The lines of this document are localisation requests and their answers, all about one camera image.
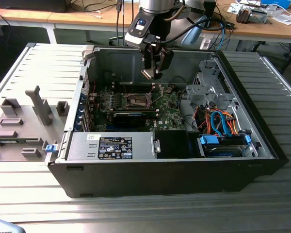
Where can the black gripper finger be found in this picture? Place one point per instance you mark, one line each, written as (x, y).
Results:
(163, 60)
(147, 58)

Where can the silver CPU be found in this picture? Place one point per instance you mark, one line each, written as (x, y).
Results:
(146, 72)

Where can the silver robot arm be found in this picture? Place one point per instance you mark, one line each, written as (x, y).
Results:
(157, 4)

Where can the black RAM slot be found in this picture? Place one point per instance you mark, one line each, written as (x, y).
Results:
(131, 84)
(131, 88)

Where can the CPU socket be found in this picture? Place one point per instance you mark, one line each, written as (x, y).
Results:
(137, 100)

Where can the blue expansion slot latch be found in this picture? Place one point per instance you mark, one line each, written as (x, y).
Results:
(79, 123)
(81, 111)
(82, 98)

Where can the copper finned CPU cooler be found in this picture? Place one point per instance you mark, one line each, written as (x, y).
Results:
(243, 15)

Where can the grey metal drive cage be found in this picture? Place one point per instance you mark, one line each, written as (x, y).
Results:
(203, 93)

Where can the green motherboard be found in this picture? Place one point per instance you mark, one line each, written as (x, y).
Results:
(169, 114)

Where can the dark RAM stick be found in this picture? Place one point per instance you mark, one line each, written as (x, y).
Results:
(135, 111)

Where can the black graphics card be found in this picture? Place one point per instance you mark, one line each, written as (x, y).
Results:
(129, 120)

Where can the large silver port housing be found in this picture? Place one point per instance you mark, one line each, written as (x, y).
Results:
(93, 96)

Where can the light wooden desk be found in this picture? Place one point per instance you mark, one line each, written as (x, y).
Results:
(92, 18)

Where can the white paper sheet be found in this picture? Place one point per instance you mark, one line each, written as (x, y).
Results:
(234, 8)

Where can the hard disk in blue carrier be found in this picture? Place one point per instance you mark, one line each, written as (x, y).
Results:
(208, 141)

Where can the grey metal drive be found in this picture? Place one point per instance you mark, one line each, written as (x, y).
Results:
(259, 17)

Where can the grey power supply unit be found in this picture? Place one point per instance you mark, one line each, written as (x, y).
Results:
(82, 145)

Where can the blue box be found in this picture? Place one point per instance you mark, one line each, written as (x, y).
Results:
(276, 3)

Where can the black PC case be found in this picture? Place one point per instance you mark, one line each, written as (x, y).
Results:
(160, 177)

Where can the grey parts rack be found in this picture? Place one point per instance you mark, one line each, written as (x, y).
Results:
(55, 131)

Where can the clear plastic bag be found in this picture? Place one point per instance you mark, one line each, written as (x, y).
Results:
(285, 18)

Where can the black equipment box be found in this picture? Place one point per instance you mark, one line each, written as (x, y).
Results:
(26, 6)

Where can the blue plastic clip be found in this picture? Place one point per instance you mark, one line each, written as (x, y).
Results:
(51, 148)

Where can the grey rounded device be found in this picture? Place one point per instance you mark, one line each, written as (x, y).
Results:
(2, 227)

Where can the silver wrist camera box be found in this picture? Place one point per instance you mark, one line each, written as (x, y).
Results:
(135, 38)

